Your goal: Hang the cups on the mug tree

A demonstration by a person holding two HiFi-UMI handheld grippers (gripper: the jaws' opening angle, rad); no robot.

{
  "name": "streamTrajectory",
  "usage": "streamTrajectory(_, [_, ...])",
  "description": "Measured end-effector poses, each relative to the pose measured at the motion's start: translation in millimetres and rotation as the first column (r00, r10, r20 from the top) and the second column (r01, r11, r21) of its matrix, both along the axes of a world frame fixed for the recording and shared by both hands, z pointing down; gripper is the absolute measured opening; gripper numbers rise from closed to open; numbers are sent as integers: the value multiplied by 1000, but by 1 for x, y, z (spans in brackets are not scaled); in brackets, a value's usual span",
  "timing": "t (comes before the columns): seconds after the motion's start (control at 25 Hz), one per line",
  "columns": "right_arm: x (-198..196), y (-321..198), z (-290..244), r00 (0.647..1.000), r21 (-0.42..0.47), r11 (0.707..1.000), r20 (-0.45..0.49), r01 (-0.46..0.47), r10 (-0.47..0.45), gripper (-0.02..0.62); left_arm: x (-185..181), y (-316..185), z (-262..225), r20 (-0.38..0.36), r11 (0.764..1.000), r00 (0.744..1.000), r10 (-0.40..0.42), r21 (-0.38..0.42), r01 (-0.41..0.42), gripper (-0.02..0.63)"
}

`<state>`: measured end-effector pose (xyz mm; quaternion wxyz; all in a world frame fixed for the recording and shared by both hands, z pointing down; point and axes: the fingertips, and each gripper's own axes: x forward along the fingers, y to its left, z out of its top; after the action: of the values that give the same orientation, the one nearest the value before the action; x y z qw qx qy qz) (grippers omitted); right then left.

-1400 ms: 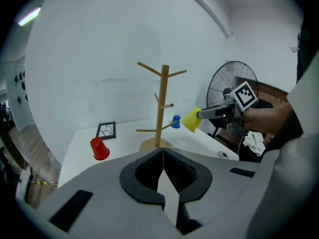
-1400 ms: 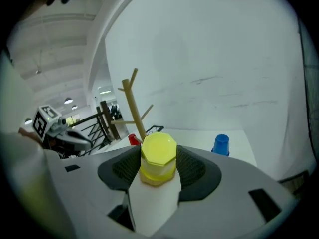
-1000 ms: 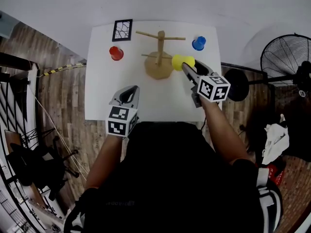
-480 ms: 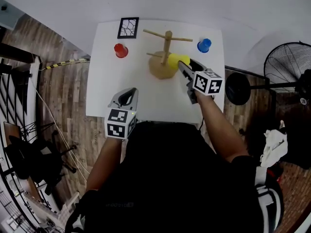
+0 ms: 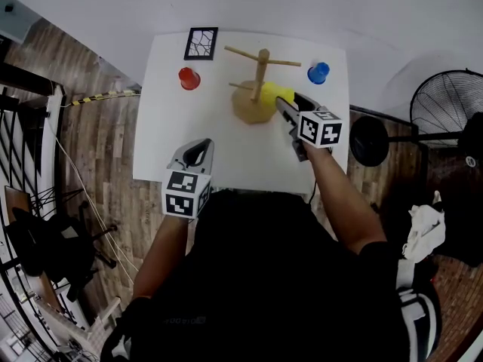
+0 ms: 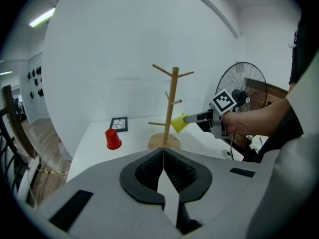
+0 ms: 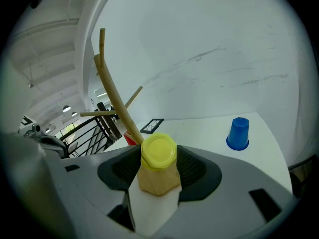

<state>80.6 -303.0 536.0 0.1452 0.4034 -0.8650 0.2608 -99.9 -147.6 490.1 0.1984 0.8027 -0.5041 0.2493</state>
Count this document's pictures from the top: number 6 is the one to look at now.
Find dark wooden post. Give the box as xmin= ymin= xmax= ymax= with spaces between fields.
xmin=1 ymin=85 xmax=37 ymax=159

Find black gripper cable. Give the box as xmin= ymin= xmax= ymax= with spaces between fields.
xmin=229 ymin=133 xmax=237 ymax=160

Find white table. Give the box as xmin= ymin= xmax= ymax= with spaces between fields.
xmin=66 ymin=116 xmax=245 ymax=184

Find person's right forearm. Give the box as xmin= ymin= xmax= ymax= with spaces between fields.
xmin=234 ymin=93 xmax=304 ymax=136

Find yellow plastic cup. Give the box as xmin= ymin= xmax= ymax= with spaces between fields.
xmin=170 ymin=113 xmax=190 ymax=133

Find wooden cup tree stand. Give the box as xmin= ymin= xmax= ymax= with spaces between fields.
xmin=148 ymin=63 xmax=195 ymax=149

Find black items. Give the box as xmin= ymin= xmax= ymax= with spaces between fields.
xmin=26 ymin=65 xmax=44 ymax=99

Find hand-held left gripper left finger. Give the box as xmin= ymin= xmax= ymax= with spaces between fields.
xmin=37 ymin=147 xmax=182 ymax=239

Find person's right hand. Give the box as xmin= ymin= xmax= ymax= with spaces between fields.
xmin=221 ymin=111 xmax=244 ymax=134

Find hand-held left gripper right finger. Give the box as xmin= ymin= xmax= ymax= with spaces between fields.
xmin=163 ymin=147 xmax=260 ymax=239

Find white railing post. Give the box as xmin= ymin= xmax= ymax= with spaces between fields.
xmin=17 ymin=155 xmax=42 ymax=204

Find black metal railing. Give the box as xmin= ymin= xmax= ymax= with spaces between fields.
xmin=0 ymin=106 xmax=38 ymax=191

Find black framed crackle-pattern tile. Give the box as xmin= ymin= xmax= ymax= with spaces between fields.
xmin=109 ymin=117 xmax=129 ymax=133

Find clear plastic water jug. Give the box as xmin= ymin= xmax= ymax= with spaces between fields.
xmin=57 ymin=138 xmax=73 ymax=162

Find yellow black striped tape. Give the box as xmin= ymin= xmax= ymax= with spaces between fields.
xmin=37 ymin=168 xmax=69 ymax=176

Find red plastic cup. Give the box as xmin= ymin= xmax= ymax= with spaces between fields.
xmin=105 ymin=128 xmax=123 ymax=150

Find white cloth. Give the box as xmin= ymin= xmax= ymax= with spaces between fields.
xmin=246 ymin=134 xmax=269 ymax=151

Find black pedestal fan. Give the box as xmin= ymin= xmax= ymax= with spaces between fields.
xmin=215 ymin=61 xmax=269 ymax=159

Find person's black shirt torso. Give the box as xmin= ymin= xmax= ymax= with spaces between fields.
xmin=254 ymin=16 xmax=317 ymax=163

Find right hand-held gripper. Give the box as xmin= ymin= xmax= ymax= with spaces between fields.
xmin=183 ymin=89 xmax=237 ymax=139

